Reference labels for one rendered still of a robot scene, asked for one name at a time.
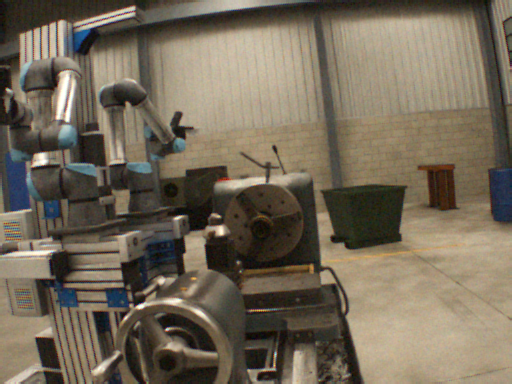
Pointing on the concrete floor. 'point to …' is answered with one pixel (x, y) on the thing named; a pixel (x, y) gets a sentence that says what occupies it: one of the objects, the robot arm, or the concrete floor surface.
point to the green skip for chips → (365, 214)
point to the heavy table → (440, 185)
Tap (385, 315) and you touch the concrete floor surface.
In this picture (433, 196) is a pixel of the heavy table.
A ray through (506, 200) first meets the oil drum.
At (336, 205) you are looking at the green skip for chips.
